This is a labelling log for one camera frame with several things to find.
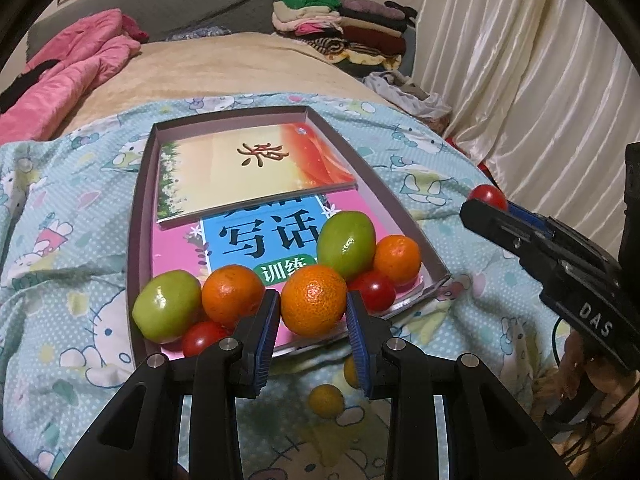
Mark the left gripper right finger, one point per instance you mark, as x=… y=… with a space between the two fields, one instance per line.
x=488 y=434

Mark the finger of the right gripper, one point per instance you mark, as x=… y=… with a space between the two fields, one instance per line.
x=502 y=229
x=525 y=209

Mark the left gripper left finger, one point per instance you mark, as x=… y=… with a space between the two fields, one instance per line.
x=136 y=436

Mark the small red cherry tomato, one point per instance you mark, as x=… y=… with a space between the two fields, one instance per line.
x=200 y=336

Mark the orange tangerine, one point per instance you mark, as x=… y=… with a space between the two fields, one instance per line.
x=350 y=373
x=399 y=258
x=231 y=293
x=313 y=301

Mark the green jujube fruit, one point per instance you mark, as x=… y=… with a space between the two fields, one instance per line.
x=167 y=306

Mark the large red tomato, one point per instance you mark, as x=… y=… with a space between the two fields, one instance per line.
x=376 y=290

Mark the person's right hand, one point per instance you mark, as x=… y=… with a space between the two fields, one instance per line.
x=606 y=422

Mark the red tomato on quilt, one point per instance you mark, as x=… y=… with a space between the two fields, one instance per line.
x=490 y=195

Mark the cream satin curtain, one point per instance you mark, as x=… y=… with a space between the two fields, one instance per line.
x=542 y=93

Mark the grey shallow box tray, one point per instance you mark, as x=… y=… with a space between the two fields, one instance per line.
x=145 y=192

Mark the orange tangerine on quilt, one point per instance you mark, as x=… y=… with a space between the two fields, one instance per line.
x=350 y=373

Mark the brownish small fruit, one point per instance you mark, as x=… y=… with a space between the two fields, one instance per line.
x=326 y=401

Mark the pink blue workbook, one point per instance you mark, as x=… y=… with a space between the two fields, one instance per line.
x=260 y=239

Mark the stack of folded clothes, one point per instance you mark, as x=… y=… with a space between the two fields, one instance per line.
x=360 y=37

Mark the hello kitty blue quilt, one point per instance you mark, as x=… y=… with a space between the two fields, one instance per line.
x=65 y=211

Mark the yellow orange book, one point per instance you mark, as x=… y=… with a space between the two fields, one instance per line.
x=216 y=172

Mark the grey headboard cover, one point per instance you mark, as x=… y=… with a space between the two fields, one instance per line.
x=160 y=18

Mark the black garment on bed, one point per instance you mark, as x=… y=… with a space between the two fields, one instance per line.
x=22 y=83

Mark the blue patterned pillow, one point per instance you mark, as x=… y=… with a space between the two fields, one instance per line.
x=199 y=32

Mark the beige bed blanket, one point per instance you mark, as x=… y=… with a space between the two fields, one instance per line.
x=241 y=63

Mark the pink quilted blanket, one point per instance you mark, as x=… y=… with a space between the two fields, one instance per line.
x=89 y=52

